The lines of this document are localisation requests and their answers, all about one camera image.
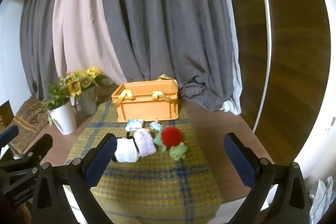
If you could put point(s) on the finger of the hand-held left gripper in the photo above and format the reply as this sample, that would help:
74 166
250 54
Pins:
42 146
9 134

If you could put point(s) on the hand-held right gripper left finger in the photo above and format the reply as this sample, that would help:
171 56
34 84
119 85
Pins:
101 161

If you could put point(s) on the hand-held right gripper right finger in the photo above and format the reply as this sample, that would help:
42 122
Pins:
240 161

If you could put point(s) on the black and white panda plush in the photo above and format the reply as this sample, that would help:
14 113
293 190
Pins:
126 150

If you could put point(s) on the lavender knit cloth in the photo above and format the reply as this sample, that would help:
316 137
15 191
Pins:
144 142

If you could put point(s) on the small pastel plush toy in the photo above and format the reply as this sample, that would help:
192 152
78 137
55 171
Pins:
156 125

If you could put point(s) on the orange plastic crate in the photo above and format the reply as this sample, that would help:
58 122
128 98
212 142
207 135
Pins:
147 106

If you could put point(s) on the dark wooden cabinet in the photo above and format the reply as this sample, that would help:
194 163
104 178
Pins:
5 112

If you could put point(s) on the brown patterned rug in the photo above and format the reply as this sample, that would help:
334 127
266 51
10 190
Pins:
29 119

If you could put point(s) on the white vase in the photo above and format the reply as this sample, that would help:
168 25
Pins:
64 119

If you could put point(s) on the tissue pack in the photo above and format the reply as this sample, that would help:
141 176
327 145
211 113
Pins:
135 124

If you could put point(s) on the green leafy bouquet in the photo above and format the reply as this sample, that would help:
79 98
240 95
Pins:
56 92

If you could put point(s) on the green vase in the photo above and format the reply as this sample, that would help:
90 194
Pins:
88 103

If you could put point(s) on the yellow blue plaid mat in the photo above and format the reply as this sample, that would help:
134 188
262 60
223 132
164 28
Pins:
162 182

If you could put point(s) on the white sheer curtain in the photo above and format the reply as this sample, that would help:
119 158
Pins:
235 87

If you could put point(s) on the sunflower bouquet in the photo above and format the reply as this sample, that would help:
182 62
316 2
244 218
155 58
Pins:
81 81

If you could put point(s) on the white leaf-patterned cloth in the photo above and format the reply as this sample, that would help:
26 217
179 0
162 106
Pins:
321 200

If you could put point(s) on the pink curtain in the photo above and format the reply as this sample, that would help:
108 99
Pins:
84 24

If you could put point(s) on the white trim strip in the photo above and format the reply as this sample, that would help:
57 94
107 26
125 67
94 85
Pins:
266 29

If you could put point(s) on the grey curtain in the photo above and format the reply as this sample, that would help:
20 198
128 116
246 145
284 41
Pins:
162 16

